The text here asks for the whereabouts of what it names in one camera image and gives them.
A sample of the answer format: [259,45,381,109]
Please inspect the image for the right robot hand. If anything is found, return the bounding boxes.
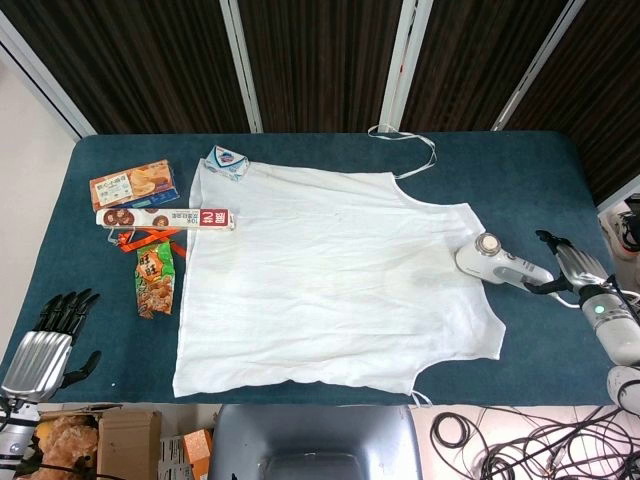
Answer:
[523,229,609,302]

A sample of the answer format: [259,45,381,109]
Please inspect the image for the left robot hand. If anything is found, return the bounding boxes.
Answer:
[0,288,104,404]

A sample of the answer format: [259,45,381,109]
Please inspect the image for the white handheld garment steamer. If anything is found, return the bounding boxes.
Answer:
[453,232,555,294]

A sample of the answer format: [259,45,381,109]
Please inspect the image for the white sleeveless shirt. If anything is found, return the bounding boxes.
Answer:
[172,160,507,399]

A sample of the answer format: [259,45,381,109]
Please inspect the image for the white sneaker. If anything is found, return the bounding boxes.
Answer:
[598,197,640,261]

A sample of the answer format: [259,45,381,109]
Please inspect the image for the brown plush toy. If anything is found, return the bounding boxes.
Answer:
[30,414,101,476]

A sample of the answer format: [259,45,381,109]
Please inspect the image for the teal table cover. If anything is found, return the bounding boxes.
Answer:
[0,130,619,406]

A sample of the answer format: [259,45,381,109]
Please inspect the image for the brown cardboard box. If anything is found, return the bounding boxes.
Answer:
[97,409,162,480]

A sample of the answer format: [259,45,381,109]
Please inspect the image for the green orange snack bag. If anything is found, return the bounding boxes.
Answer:
[135,240,176,320]

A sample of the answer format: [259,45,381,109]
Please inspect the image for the orange red ribbon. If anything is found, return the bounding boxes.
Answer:
[107,227,189,261]

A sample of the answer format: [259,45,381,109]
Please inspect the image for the white printed carton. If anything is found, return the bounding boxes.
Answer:
[158,437,186,480]

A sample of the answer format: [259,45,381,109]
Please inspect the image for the small orange carton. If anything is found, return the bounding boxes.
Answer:
[182,428,214,480]

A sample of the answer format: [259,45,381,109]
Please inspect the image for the long chocolate cookie box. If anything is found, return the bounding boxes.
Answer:
[95,207,237,234]

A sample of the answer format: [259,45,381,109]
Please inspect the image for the long white ribbon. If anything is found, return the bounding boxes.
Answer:
[367,124,438,180]

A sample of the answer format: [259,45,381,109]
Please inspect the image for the orange biscuit box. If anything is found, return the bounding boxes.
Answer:
[89,159,180,211]

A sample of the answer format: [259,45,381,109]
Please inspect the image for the blue white soap box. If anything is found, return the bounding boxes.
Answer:
[202,144,251,182]

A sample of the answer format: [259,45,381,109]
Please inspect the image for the dark folding partition screen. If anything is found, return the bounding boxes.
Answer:
[0,0,640,206]

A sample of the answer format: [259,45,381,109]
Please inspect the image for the white cable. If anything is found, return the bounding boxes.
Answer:
[546,291,585,310]

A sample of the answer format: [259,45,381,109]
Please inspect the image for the black cable tangle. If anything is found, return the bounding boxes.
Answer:
[430,404,640,480]

